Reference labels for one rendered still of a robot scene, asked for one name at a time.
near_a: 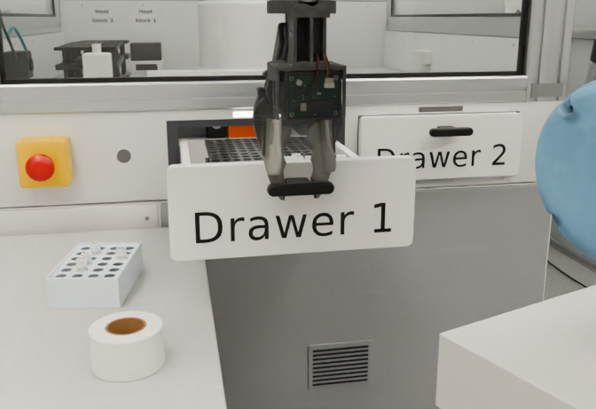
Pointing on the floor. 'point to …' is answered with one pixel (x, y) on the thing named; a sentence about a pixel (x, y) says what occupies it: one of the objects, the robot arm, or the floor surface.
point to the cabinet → (351, 295)
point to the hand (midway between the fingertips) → (298, 185)
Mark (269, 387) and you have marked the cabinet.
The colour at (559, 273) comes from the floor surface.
